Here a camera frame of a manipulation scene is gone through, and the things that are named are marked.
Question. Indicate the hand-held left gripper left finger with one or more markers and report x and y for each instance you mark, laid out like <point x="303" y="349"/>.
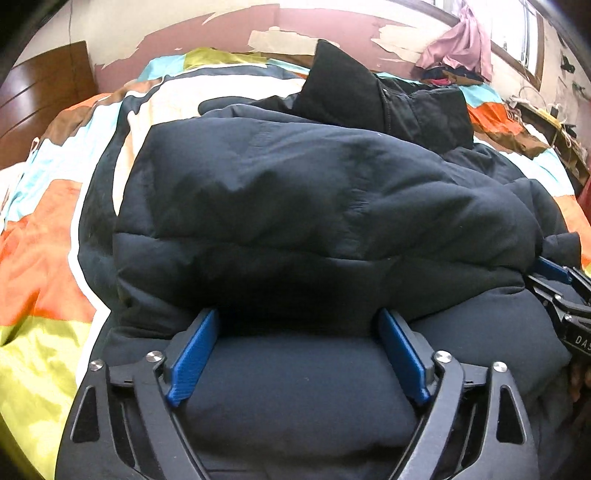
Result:
<point x="194" y="357"/>

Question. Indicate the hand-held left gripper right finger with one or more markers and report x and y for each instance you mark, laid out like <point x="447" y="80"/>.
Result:
<point x="404" y="357"/>

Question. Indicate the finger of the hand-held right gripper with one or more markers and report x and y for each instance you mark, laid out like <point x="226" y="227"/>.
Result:
<point x="545" y="288"/>
<point x="551" y="269"/>

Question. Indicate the black padded jacket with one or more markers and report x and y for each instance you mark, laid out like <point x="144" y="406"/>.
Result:
<point x="300" y="194"/>

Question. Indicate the pile of dark clothes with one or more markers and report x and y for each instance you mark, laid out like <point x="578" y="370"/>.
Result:
<point x="443" y="76"/>

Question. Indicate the person's right hand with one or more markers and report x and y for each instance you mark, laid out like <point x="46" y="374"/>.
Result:
<point x="577" y="383"/>

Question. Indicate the cluttered side shelf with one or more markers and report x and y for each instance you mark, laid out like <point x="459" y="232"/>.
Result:
<point x="572" y="157"/>

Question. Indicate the colourful patchwork blanket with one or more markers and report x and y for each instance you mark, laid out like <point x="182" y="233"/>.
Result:
<point x="41" y="258"/>

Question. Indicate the pink curtain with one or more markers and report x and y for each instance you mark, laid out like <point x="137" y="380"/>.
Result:
<point x="466" y="41"/>

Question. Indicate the wooden framed window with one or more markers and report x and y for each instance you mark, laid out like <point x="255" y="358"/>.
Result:
<point x="512" y="27"/>

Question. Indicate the brown wooden headboard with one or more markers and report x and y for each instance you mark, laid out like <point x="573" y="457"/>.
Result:
<point x="41" y="106"/>

